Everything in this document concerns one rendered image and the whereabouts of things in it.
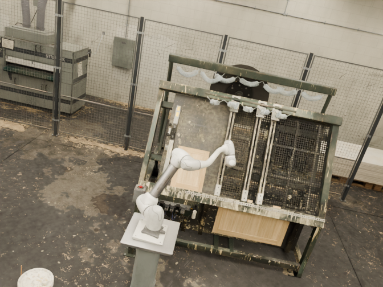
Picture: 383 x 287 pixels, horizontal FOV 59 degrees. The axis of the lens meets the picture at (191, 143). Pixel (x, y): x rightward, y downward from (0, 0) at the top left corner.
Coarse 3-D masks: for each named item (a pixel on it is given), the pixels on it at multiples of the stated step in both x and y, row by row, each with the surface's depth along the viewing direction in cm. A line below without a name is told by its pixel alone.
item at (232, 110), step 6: (234, 96) 402; (234, 108) 393; (234, 114) 404; (228, 126) 402; (228, 132) 401; (228, 138) 404; (222, 156) 398; (222, 162) 397; (222, 168) 400; (222, 174) 395; (216, 186) 393; (216, 192) 392
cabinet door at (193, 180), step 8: (192, 152) 402; (200, 152) 403; (208, 152) 403; (176, 176) 399; (184, 176) 399; (192, 176) 400; (200, 176) 399; (176, 184) 398; (184, 184) 398; (192, 184) 398; (200, 184) 398
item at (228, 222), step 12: (216, 216) 427; (228, 216) 426; (240, 216) 425; (252, 216) 424; (264, 216) 422; (216, 228) 434; (228, 228) 433; (240, 228) 432; (252, 228) 431; (264, 228) 429; (276, 228) 428; (252, 240) 438; (264, 240) 436; (276, 240) 435
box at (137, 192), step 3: (144, 186) 378; (135, 189) 370; (138, 189) 371; (141, 189) 372; (144, 189) 373; (135, 192) 371; (138, 192) 371; (141, 192) 370; (144, 192) 370; (135, 195) 373; (138, 195) 372; (135, 198) 374; (132, 201) 376; (135, 201) 375
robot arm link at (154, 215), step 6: (150, 210) 325; (156, 210) 324; (162, 210) 328; (144, 216) 333; (150, 216) 324; (156, 216) 323; (162, 216) 327; (150, 222) 325; (156, 222) 324; (162, 222) 332; (150, 228) 328; (156, 228) 328
